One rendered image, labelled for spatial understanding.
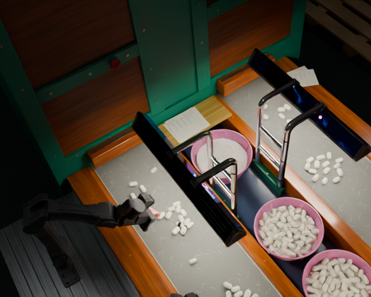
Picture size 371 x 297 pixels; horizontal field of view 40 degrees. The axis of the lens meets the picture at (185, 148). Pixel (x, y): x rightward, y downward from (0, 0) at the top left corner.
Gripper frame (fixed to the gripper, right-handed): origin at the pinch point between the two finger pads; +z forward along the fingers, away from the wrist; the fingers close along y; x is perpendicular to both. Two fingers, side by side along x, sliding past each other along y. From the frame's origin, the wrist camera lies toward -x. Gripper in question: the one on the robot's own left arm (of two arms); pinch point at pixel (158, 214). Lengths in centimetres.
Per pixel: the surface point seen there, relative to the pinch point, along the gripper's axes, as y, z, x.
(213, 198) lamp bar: -21.0, -8.6, -29.7
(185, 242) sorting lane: -12.7, 7.8, 3.5
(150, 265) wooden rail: -14.0, -6.5, 12.3
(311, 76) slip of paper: 23, 80, -61
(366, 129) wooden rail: -15, 78, -59
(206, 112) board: 35, 39, -27
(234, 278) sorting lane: -35.5, 13.0, -0.8
